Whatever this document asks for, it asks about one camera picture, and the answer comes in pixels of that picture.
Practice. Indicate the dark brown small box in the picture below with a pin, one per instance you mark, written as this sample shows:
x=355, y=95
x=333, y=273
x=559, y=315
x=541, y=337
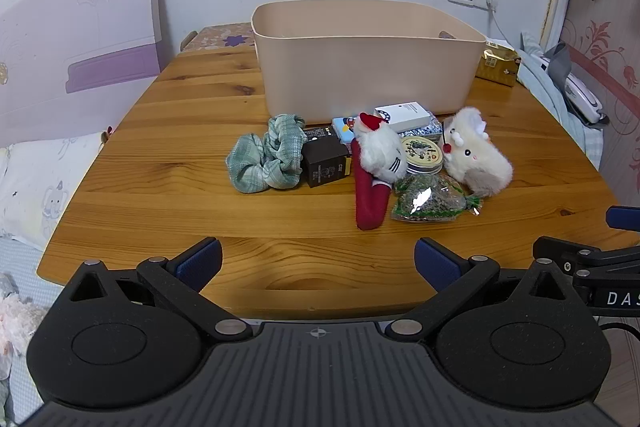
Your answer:
x=325, y=164

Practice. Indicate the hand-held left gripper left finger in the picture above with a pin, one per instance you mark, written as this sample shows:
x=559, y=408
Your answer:
x=202, y=259

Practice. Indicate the light blue clothing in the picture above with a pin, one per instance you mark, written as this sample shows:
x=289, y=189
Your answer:
x=545, y=92

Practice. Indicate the white purple headboard panel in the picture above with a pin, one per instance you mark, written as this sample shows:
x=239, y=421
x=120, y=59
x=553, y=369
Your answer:
x=75, y=37

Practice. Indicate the brown floral cloth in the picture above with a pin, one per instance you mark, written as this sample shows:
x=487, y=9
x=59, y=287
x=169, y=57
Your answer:
x=225, y=38

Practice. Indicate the green snack packet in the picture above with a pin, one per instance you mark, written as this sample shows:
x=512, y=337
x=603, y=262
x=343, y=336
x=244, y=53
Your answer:
x=425, y=202

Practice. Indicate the white grey handheld device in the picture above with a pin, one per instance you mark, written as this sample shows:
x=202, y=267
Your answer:
x=582, y=94

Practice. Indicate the white paper sheet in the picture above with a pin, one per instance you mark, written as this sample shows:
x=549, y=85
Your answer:
x=500, y=44

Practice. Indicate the gold gift box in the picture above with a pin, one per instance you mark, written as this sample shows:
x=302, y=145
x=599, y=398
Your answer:
x=495, y=67

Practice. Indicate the blue printed small box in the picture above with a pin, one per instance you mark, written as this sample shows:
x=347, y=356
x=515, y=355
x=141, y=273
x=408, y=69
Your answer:
x=344, y=129

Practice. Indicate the white fluffy plush toy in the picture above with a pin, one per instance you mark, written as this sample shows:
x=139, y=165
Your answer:
x=477, y=157

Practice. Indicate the silver foil packet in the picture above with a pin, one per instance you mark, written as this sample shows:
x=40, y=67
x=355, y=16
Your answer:
x=434, y=127

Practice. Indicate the light blue checked bedsheet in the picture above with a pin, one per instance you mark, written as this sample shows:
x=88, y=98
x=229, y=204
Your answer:
x=20, y=267

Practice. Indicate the white rectangular box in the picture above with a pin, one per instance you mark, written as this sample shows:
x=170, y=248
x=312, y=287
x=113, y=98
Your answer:
x=405, y=116

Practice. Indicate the beige plastic storage bin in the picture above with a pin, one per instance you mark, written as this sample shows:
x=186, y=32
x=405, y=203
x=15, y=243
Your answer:
x=365, y=72

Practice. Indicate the green checked scrunchie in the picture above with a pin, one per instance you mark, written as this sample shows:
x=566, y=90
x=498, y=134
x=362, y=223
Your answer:
x=265, y=157

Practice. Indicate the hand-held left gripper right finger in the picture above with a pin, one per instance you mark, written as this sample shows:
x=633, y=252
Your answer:
x=437, y=262

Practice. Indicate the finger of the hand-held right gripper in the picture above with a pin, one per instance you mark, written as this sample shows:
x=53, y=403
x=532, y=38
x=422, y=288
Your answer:
x=624, y=217
x=565, y=254

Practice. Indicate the white elephant print pillow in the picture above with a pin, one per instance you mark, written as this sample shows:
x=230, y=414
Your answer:
x=40, y=187

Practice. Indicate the round printed tin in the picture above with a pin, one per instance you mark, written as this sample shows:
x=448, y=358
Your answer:
x=422, y=154

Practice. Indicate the white pink fluffy cloth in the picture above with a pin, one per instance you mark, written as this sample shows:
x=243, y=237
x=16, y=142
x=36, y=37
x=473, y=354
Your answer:
x=15, y=322

